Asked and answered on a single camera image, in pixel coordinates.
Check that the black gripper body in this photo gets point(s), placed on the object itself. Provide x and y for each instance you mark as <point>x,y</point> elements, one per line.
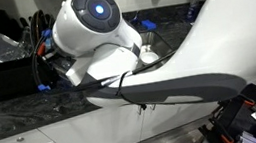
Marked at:
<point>50,67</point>

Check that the white ceramic bowl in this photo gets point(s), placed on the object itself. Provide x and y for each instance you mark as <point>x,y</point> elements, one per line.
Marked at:
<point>149,57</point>

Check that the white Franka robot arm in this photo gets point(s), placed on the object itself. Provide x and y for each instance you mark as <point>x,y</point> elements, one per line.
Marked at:
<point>230,33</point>

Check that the clear bottle dark blue liquid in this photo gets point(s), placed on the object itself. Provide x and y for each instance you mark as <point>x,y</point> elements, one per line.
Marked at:
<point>193,6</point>

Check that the clear drinking glass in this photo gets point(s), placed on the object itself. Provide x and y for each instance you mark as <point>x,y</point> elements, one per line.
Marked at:
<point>25,38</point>

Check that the dark round plate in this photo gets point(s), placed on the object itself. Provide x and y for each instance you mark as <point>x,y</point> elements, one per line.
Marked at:
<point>36,23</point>

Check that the black dish rack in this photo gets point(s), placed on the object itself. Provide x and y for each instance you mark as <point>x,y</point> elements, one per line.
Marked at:
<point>1,79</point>

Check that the clear plastic container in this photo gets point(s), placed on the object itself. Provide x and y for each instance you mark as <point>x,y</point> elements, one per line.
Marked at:
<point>0,49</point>

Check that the white lower cabinets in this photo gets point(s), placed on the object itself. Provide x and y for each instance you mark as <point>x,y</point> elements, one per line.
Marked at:
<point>77,139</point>

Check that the round steel cabinet lock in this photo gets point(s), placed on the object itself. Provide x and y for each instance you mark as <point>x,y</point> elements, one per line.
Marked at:
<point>19,139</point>

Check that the blue sponge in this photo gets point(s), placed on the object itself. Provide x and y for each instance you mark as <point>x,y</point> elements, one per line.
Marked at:
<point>148,24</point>

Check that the black cart with orange clamps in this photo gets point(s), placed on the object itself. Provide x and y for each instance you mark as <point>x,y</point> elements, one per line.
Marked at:
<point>239,119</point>

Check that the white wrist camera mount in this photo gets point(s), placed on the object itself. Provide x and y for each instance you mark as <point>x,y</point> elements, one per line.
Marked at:
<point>74,75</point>

